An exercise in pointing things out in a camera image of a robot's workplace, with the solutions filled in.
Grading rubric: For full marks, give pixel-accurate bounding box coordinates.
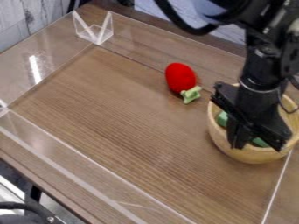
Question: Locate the clear acrylic corner bracket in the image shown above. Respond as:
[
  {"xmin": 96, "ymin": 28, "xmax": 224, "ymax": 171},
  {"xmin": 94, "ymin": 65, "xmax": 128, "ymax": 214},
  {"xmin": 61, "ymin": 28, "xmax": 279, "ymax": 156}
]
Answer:
[{"xmin": 70, "ymin": 11, "xmax": 113, "ymax": 46}]

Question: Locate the green rectangular block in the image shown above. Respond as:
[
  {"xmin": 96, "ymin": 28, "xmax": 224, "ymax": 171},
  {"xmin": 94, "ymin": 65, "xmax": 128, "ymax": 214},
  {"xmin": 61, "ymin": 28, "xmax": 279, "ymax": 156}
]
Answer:
[{"xmin": 216, "ymin": 111, "xmax": 268, "ymax": 148}]

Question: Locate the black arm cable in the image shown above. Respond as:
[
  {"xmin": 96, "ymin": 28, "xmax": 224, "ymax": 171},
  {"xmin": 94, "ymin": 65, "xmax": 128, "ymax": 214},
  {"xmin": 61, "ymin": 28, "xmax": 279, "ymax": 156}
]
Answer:
[{"xmin": 276, "ymin": 74, "xmax": 299, "ymax": 115}]

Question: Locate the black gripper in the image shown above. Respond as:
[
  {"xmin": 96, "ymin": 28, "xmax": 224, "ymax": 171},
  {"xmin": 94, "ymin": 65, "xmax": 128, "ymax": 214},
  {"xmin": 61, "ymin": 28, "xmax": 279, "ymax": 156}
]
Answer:
[{"xmin": 210, "ymin": 80, "xmax": 292, "ymax": 151}]

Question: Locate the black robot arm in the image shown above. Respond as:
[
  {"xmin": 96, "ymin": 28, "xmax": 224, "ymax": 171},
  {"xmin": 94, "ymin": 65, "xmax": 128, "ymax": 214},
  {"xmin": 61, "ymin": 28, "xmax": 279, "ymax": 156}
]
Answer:
[{"xmin": 153, "ymin": 0, "xmax": 299, "ymax": 151}]

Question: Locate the clear acrylic tray wall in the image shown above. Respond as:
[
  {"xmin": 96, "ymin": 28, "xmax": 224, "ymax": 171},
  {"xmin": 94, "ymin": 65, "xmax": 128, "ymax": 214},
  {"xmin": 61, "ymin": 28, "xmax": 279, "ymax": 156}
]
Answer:
[{"xmin": 0, "ymin": 100, "xmax": 194, "ymax": 224}]

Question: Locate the black table frame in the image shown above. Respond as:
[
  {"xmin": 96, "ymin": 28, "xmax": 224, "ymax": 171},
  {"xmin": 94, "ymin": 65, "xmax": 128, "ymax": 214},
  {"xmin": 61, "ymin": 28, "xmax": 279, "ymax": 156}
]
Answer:
[{"xmin": 0, "ymin": 185, "xmax": 68, "ymax": 224}]

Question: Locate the wooden bowl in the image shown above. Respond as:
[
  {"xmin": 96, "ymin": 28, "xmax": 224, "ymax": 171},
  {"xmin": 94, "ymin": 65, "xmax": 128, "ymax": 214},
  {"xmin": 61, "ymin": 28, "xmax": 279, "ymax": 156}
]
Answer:
[{"xmin": 206, "ymin": 101, "xmax": 299, "ymax": 164}]

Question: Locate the red plush strawberry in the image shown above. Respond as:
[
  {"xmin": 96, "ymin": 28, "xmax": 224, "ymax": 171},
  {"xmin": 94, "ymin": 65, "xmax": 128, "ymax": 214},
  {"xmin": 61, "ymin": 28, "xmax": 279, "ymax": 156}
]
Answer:
[{"xmin": 164, "ymin": 62, "xmax": 201, "ymax": 104}]

